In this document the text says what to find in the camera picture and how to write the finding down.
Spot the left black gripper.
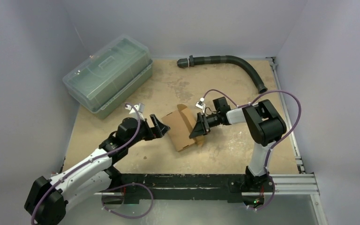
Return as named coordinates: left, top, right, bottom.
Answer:
left=126, top=113, right=169, bottom=148

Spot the brown cardboard box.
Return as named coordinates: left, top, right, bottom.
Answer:
left=162, top=104, right=204, bottom=152

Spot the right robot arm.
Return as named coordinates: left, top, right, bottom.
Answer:
left=189, top=97, right=287, bottom=191

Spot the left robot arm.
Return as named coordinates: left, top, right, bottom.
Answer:
left=24, top=112, right=171, bottom=225

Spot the clear plastic storage box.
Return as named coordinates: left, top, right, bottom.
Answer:
left=62, top=35, right=153, bottom=120

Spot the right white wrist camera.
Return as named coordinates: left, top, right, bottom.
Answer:
left=195, top=97, right=206, bottom=112

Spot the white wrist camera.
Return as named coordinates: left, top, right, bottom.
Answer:
left=129, top=103, right=145, bottom=117
left=195, top=97, right=206, bottom=112

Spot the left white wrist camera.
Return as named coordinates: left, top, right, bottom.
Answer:
left=129, top=103, right=145, bottom=117

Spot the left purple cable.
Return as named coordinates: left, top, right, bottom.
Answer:
left=30, top=103, right=154, bottom=225

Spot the purple cable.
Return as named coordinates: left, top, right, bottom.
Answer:
left=202, top=89, right=302, bottom=213
left=30, top=103, right=154, bottom=225

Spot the black corrugated hose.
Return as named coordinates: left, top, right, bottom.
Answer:
left=177, top=55, right=268, bottom=94

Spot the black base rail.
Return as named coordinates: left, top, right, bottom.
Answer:
left=103, top=173, right=274, bottom=205

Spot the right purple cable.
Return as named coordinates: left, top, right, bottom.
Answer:
left=202, top=89, right=302, bottom=213

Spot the aluminium frame profile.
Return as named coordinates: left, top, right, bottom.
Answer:
left=80, top=174, right=319, bottom=210

